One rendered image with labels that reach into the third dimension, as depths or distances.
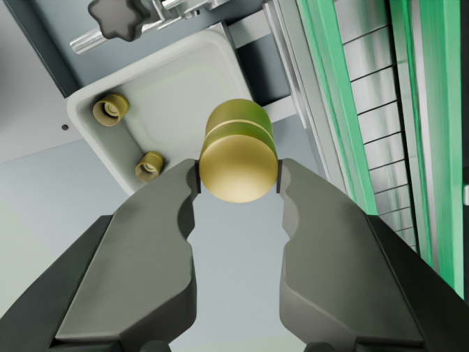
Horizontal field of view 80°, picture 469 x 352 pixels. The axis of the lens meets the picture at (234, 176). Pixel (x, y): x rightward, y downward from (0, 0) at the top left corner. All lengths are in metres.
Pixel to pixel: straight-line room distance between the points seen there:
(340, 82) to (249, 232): 0.41
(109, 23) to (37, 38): 0.30
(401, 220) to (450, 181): 0.15
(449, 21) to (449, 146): 0.10
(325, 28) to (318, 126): 0.14
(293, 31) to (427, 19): 0.11
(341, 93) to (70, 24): 0.38
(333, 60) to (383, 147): 0.17
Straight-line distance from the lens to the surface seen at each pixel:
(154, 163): 0.45
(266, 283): 0.71
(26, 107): 0.50
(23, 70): 0.48
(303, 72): 0.31
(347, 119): 0.24
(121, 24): 0.18
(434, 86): 0.28
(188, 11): 0.30
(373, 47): 0.33
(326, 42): 0.22
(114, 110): 0.45
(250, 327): 0.86
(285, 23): 0.30
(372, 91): 0.34
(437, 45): 0.27
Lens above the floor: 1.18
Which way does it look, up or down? 58 degrees down
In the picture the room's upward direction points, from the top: 178 degrees counter-clockwise
